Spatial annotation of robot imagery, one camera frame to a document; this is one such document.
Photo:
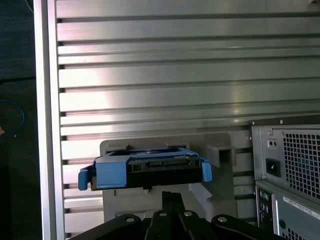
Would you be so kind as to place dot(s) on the grey parts rack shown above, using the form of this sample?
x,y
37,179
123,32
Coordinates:
x,y
125,202

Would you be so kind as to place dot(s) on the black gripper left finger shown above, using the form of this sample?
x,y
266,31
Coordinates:
x,y
155,230

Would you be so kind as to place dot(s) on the hard disk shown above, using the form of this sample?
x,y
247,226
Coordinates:
x,y
112,172

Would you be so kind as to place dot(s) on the black open PC case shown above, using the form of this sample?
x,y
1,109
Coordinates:
x,y
287,207

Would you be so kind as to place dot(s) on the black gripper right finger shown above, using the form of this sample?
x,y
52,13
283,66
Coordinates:
x,y
200,230

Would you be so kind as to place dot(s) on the grey power supply unit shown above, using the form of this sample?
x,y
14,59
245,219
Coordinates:
x,y
275,150

